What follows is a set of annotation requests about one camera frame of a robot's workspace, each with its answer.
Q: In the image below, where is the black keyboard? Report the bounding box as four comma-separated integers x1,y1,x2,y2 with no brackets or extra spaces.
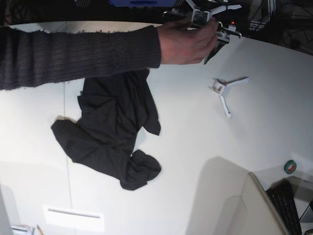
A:
266,180,302,235

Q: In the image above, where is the black t-shirt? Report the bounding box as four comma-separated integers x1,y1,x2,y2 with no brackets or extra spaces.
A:
51,69,161,190

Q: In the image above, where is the white plastic camera mount bracket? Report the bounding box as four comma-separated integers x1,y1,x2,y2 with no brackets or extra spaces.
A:
209,76,249,119

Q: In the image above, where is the green tape roll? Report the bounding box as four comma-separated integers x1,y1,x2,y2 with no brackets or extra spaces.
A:
284,160,297,174

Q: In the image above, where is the person's bare hand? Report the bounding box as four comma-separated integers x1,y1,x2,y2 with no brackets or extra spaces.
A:
156,18,218,65

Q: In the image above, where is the dark knit sweater forearm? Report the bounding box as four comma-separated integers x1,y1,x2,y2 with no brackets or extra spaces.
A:
0,26,161,90

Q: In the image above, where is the pencil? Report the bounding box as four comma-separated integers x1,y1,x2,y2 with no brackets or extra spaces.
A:
37,225,44,235

